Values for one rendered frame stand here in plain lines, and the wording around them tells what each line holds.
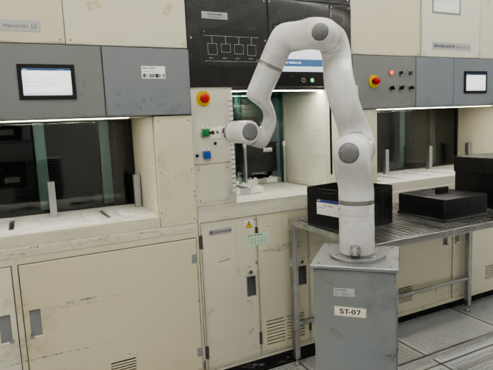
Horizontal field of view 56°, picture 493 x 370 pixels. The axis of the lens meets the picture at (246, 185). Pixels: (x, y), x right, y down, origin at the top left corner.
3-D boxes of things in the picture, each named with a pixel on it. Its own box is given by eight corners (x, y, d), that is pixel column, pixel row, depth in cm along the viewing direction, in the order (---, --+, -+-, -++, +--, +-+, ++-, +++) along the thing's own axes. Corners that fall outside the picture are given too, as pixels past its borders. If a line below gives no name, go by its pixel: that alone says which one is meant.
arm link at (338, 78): (339, 173, 154) (348, 168, 168) (375, 165, 148) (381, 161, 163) (304, 26, 152) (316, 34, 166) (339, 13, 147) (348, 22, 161)
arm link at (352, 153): (376, 200, 161) (376, 131, 158) (368, 210, 144) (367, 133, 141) (342, 199, 166) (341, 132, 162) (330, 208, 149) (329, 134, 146)
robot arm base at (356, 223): (384, 264, 148) (384, 208, 146) (325, 261, 154) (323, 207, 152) (386, 249, 166) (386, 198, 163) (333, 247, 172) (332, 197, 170)
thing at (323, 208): (306, 223, 214) (305, 186, 211) (347, 214, 230) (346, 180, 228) (352, 233, 191) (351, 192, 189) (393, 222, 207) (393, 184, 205)
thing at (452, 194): (445, 222, 202) (446, 193, 201) (395, 212, 228) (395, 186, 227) (489, 214, 215) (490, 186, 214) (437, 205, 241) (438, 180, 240)
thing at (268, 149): (243, 180, 272) (241, 126, 268) (229, 177, 291) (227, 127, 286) (279, 176, 283) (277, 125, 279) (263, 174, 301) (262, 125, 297)
